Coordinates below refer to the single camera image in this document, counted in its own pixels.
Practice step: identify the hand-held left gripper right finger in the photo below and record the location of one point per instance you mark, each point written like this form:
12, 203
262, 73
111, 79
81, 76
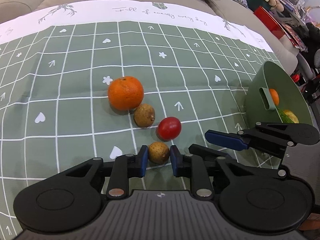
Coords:
175, 160

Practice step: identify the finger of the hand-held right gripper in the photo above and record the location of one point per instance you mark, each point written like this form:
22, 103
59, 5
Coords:
207, 152
225, 138

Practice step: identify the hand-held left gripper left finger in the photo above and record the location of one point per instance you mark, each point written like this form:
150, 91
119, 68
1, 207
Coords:
143, 160

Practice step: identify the brown kiwi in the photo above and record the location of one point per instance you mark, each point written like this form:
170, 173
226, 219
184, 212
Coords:
143, 116
158, 152

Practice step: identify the green plastic colander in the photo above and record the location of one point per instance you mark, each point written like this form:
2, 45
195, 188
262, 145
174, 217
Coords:
255, 105

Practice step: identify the yellow-green pear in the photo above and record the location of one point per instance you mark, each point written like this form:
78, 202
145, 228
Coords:
293, 116

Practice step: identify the green cucumber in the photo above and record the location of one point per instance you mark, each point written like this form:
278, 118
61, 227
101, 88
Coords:
283, 117

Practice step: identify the orange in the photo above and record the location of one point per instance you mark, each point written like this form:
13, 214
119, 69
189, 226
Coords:
274, 97
125, 93

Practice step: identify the red cherry tomato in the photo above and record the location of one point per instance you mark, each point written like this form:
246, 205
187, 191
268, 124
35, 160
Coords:
169, 128

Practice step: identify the green checked tablecloth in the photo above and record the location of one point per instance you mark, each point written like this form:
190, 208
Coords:
75, 67

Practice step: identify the stack of magazines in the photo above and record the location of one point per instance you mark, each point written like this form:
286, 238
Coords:
295, 36

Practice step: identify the red box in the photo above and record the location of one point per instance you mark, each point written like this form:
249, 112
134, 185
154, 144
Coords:
270, 17

